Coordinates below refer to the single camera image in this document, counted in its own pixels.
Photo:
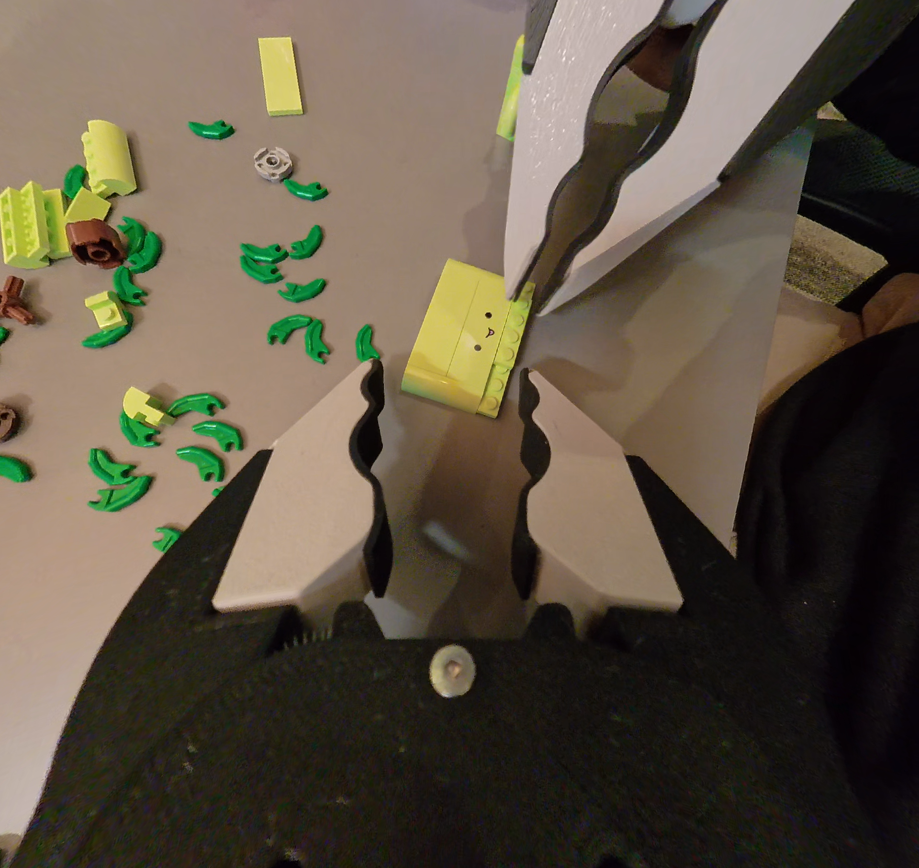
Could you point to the grey round plate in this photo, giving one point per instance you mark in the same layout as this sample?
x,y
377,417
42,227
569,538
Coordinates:
x,y
271,164

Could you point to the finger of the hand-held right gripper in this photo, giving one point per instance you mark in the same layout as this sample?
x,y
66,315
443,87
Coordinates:
x,y
567,56
754,78

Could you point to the lime rounded corner piece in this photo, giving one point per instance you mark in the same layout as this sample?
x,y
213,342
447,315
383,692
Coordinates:
x,y
143,406

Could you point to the person's tan trousers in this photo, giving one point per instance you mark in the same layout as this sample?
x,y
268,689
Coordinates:
x,y
818,322

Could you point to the brown and lime brick assembly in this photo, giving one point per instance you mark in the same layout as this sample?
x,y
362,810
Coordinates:
x,y
431,379

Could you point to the scatter of green leaf pieces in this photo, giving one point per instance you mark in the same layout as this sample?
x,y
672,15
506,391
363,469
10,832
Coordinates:
x,y
262,254

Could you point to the person's black clothing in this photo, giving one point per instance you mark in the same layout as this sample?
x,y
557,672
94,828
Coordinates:
x,y
833,559

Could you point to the small lime stud piece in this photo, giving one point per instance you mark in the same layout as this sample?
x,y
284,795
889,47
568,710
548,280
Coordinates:
x,y
106,309

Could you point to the brown and lime trunk build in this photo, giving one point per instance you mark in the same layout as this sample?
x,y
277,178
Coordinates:
x,y
511,92

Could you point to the lime tile with face print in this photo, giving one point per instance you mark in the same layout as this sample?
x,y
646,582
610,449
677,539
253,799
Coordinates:
x,y
481,333

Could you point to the brown stump piece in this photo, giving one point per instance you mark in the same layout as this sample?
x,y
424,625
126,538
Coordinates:
x,y
93,242

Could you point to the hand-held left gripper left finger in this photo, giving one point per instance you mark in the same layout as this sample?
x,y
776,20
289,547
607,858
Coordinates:
x,y
301,523

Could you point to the large lime half-round brick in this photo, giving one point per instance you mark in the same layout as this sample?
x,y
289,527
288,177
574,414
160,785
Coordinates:
x,y
109,158

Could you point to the dark round plate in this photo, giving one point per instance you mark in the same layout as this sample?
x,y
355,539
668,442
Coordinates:
x,y
7,421

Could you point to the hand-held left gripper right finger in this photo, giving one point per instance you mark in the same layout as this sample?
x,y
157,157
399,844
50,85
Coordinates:
x,y
603,523

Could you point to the small lime square tile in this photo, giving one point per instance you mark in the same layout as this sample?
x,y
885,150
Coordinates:
x,y
87,206

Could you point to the stack of lime bricks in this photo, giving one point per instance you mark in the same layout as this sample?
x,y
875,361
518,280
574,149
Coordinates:
x,y
29,225

